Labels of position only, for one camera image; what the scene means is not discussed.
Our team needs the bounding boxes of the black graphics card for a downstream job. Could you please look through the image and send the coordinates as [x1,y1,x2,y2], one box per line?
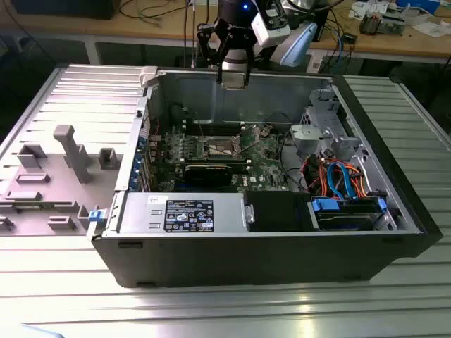
[183,162,234,188]

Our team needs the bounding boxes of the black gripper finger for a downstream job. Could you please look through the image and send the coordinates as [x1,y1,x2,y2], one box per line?
[196,21,230,85]
[243,32,256,87]

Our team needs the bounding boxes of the metal disk bay cage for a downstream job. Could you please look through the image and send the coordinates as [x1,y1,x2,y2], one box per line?
[289,87,369,163]

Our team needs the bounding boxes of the blue box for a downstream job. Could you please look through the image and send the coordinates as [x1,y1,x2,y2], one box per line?
[394,0,441,11]

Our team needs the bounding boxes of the CPU socket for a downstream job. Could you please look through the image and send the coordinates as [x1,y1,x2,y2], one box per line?
[199,135,244,159]

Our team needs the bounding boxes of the pale plastic corner clip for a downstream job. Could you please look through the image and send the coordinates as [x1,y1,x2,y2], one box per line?
[138,65,160,89]

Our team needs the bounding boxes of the grey parts rack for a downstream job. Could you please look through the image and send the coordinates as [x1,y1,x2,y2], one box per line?
[0,125,125,237]

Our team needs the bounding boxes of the green motherboard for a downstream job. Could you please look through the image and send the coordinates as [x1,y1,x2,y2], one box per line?
[146,123,295,194]

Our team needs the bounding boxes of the wooden workbench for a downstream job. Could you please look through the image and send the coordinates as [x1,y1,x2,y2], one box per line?
[0,0,451,66]

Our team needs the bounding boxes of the hard disk in blue carrier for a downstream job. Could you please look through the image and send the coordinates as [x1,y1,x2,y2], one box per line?
[307,196,390,232]

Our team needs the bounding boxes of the grey electronics part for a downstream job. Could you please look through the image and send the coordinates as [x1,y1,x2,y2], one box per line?
[382,12,406,36]

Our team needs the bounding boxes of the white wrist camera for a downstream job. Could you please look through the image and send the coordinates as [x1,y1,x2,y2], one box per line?
[250,0,292,47]

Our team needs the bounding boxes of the white papers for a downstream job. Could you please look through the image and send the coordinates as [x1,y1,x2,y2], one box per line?
[412,19,451,38]

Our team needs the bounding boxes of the black open PC case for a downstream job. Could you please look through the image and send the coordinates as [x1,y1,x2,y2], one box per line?
[86,66,444,289]

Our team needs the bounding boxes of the silver power supply unit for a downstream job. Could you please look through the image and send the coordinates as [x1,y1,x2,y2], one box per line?
[118,192,247,236]

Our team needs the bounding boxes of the metal socket cover frame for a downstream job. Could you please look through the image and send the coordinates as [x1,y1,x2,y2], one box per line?
[235,125,261,155]

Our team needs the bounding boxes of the black upright desktop box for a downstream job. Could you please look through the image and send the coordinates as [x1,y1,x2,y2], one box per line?
[314,7,331,43]

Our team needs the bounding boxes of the blue hanging cable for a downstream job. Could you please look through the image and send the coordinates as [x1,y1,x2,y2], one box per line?
[336,27,348,68]

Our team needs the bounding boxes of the black box on bench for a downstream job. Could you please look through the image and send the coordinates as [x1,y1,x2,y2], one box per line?
[10,0,123,20]

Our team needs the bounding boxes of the black fan wire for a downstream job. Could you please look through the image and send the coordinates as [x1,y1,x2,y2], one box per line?
[264,111,294,125]

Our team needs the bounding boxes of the orange wire bundle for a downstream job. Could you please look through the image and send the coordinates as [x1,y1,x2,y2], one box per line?
[302,156,371,198]

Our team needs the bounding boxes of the finned heat sink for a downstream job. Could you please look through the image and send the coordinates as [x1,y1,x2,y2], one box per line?
[359,12,384,36]

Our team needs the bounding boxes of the blue data wire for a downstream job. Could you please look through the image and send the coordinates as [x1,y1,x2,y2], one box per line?
[326,162,357,201]

